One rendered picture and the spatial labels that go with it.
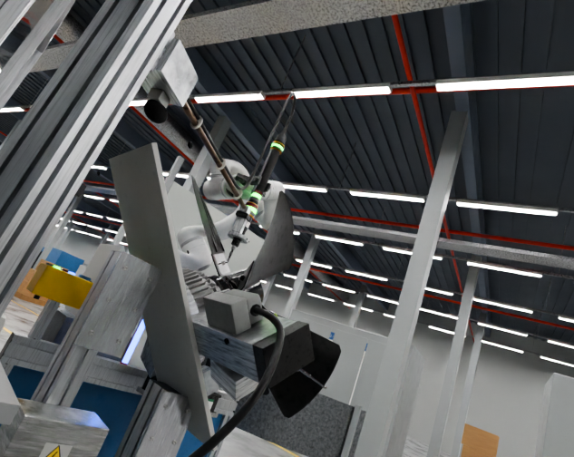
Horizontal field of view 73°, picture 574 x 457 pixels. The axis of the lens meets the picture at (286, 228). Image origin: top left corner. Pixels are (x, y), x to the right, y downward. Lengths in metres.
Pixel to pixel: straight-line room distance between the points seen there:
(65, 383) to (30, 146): 0.49
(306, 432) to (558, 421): 4.45
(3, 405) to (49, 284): 0.64
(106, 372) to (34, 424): 0.70
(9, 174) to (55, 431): 0.45
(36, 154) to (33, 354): 0.92
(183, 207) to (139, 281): 2.29
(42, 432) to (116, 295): 0.26
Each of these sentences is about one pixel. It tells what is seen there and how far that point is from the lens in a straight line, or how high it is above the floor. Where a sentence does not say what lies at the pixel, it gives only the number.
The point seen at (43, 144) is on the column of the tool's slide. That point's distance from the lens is 0.59.
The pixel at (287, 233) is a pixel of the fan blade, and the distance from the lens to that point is 0.87.
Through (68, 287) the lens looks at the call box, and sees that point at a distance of 1.37.
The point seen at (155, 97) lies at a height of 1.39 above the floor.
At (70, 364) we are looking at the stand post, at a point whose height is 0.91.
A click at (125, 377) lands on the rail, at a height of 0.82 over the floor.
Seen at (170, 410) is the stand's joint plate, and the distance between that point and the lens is 1.01.
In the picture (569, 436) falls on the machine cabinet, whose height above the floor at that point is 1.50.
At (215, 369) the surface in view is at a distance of 0.86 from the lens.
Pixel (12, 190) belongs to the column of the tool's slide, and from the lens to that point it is 0.58.
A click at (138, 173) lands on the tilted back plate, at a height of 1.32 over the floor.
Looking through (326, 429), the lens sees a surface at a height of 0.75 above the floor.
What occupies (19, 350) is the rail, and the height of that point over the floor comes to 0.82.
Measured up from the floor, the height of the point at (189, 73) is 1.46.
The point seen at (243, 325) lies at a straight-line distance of 0.76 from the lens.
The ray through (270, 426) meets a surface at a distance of 2.96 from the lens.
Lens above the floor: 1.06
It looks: 18 degrees up
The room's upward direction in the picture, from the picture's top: 22 degrees clockwise
